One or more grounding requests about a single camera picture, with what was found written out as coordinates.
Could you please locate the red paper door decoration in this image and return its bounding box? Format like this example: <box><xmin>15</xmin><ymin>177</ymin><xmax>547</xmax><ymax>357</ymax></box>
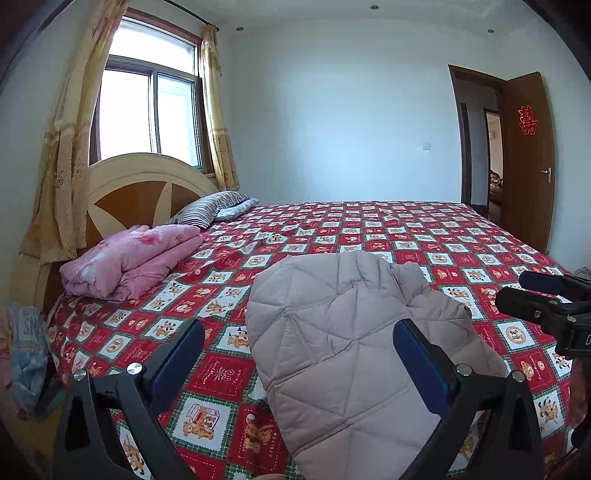
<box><xmin>518</xmin><ymin>105</ymin><xmax>537</xmax><ymax>136</ymax></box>

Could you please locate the beige quilted down jacket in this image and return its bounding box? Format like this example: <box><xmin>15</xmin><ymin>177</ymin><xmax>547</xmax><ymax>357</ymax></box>
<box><xmin>246</xmin><ymin>251</ymin><xmax>509</xmax><ymax>480</ymax></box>

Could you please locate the pale patterned pillow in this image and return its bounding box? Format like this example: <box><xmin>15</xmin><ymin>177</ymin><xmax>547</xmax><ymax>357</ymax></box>
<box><xmin>215</xmin><ymin>198</ymin><xmax>260</xmax><ymax>221</ymax></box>

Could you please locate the striped pillow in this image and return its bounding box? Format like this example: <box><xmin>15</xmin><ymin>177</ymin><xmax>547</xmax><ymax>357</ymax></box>
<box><xmin>168</xmin><ymin>191</ymin><xmax>250</xmax><ymax>229</ymax></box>

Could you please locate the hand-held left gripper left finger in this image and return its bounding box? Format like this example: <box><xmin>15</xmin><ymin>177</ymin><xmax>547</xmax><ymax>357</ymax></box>
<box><xmin>52</xmin><ymin>318</ymin><xmax>206</xmax><ymax>480</ymax></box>

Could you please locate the brown wooden door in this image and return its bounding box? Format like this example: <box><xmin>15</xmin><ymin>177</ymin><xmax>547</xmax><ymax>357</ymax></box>
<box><xmin>501</xmin><ymin>71</ymin><xmax>556</xmax><ymax>252</ymax></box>

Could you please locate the blue printed plastic bag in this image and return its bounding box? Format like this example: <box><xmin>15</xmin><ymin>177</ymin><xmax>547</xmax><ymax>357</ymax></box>
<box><xmin>7</xmin><ymin>302</ymin><xmax>49</xmax><ymax>411</ymax></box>

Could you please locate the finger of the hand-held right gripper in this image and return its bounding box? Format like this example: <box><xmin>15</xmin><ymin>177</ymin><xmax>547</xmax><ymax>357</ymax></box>
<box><xmin>495</xmin><ymin>287</ymin><xmax>591</xmax><ymax>330</ymax></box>
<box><xmin>519</xmin><ymin>271</ymin><xmax>591</xmax><ymax>301</ymax></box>

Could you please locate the cream and wood headboard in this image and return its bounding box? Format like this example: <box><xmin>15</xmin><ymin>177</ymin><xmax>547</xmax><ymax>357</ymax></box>
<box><xmin>11</xmin><ymin>153</ymin><xmax>218</xmax><ymax>315</ymax></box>

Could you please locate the black curtain rod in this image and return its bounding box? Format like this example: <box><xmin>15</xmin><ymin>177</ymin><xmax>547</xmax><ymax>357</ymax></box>
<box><xmin>164</xmin><ymin>0</ymin><xmax>218</xmax><ymax>31</ymax></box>

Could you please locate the pink floral folded quilt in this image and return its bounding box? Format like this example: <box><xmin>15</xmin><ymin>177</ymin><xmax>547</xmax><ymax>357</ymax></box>
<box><xmin>60</xmin><ymin>224</ymin><xmax>204</xmax><ymax>302</ymax></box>

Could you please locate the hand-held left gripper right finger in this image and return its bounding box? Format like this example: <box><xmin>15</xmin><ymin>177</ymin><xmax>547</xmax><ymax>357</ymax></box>
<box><xmin>392</xmin><ymin>318</ymin><xmax>546</xmax><ymax>480</ymax></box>

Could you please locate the long yellow floral curtain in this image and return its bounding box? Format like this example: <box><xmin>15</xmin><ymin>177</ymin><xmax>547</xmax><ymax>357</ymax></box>
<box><xmin>21</xmin><ymin>0</ymin><xmax>130</xmax><ymax>261</ymax></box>

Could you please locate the red checkered cartoon bedsheet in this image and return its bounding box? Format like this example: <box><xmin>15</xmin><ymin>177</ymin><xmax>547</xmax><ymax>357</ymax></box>
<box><xmin>46</xmin><ymin>200</ymin><xmax>583</xmax><ymax>480</ymax></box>

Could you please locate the window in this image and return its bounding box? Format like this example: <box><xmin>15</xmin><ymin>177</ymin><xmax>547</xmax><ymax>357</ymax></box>
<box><xmin>90</xmin><ymin>7</ymin><xmax>206</xmax><ymax>174</ymax></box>

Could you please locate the dark wooden door frame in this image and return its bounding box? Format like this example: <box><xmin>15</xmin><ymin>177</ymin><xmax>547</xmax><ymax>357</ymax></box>
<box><xmin>449</xmin><ymin>65</ymin><xmax>509</xmax><ymax>217</ymax></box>

